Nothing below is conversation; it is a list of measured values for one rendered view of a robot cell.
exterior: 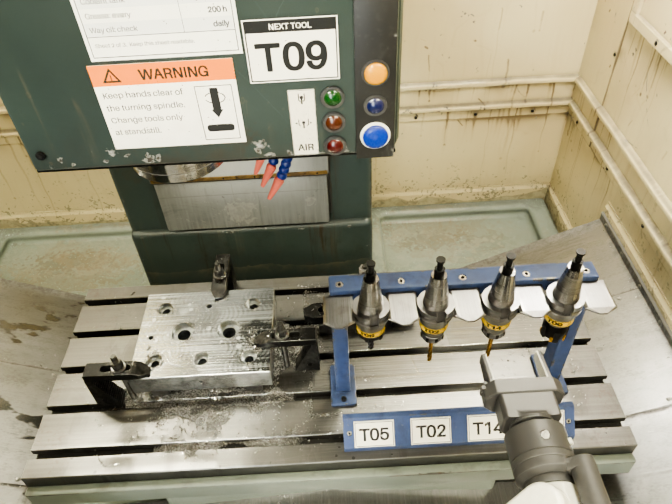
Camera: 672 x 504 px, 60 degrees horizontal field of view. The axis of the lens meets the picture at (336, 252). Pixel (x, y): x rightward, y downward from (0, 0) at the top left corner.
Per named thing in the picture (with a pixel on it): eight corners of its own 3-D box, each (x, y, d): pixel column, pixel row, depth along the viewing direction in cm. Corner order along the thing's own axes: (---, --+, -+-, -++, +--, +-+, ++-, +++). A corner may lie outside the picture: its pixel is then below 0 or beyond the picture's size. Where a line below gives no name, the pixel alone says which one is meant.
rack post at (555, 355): (568, 394, 122) (608, 300, 101) (542, 395, 122) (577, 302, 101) (553, 355, 129) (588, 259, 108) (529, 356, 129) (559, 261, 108)
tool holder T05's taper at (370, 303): (380, 294, 101) (380, 266, 96) (386, 313, 97) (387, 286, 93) (355, 298, 100) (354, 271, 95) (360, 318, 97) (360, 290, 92)
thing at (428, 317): (445, 295, 103) (446, 285, 101) (458, 321, 99) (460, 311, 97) (411, 302, 102) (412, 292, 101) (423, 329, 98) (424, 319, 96)
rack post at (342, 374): (357, 406, 122) (354, 315, 101) (331, 407, 122) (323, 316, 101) (354, 366, 129) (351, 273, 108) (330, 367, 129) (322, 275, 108)
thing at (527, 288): (553, 318, 97) (554, 315, 97) (521, 320, 97) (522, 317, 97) (541, 287, 102) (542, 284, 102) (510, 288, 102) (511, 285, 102)
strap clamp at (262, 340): (320, 370, 129) (315, 327, 118) (260, 373, 129) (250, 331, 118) (319, 357, 131) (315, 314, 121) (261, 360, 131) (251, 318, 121)
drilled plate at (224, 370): (272, 385, 122) (270, 371, 118) (134, 392, 122) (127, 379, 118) (276, 301, 138) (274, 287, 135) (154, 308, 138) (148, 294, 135)
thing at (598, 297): (619, 314, 97) (620, 311, 97) (587, 316, 97) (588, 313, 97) (603, 283, 102) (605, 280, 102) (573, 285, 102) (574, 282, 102)
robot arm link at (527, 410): (568, 366, 87) (596, 440, 79) (554, 401, 94) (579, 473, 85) (483, 371, 87) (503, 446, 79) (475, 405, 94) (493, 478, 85)
